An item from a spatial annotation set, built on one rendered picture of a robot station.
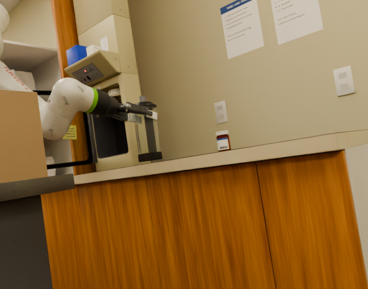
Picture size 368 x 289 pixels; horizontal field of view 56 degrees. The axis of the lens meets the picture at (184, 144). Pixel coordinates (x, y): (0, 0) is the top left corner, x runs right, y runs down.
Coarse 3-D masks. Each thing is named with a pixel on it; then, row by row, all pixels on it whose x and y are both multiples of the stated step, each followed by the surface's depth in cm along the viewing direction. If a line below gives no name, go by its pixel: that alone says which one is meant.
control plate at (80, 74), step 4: (92, 64) 171; (84, 68) 176; (88, 68) 175; (92, 68) 174; (96, 68) 172; (76, 72) 181; (80, 72) 179; (84, 72) 178; (88, 72) 177; (92, 72) 176; (96, 72) 175; (100, 72) 174; (76, 76) 183; (80, 76) 182; (84, 76) 181; (88, 76) 180; (92, 76) 178; (96, 76) 177; (100, 76) 176; (80, 80) 184; (88, 80) 182; (92, 80) 181
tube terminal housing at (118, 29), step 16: (112, 16) 173; (96, 32) 182; (112, 32) 173; (128, 32) 179; (112, 48) 174; (128, 48) 177; (128, 64) 175; (112, 80) 176; (128, 80) 174; (128, 96) 172; (128, 128) 170; (128, 144) 171; (112, 160) 180; (128, 160) 171
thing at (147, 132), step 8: (144, 104) 139; (136, 120) 140; (144, 120) 139; (152, 120) 140; (136, 128) 141; (144, 128) 139; (152, 128) 140; (136, 136) 141; (144, 136) 138; (152, 136) 139; (144, 144) 138; (152, 144) 139; (144, 152) 138; (152, 152) 138
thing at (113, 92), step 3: (114, 87) 181; (117, 87) 181; (108, 90) 184; (111, 90) 181; (114, 90) 180; (117, 90) 180; (108, 93) 182; (111, 93) 180; (114, 93) 179; (117, 93) 179; (111, 96) 179; (114, 96) 192; (117, 96) 193; (120, 96) 194; (117, 99) 194; (120, 99) 195
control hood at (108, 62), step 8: (88, 56) 168; (96, 56) 166; (104, 56) 165; (112, 56) 168; (72, 64) 178; (80, 64) 175; (88, 64) 173; (96, 64) 170; (104, 64) 168; (112, 64) 168; (72, 72) 182; (104, 72) 173; (112, 72) 171; (96, 80) 180
